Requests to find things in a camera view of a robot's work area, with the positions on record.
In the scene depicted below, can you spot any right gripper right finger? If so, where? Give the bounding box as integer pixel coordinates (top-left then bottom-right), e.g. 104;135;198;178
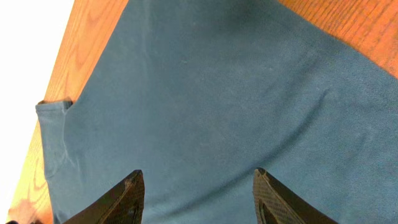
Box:
252;168;336;224

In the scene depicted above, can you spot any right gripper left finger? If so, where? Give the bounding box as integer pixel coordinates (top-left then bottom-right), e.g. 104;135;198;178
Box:
65;170;145;224

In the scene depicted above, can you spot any blue polo shirt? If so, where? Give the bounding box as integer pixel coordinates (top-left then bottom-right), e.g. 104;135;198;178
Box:
36;0;397;223

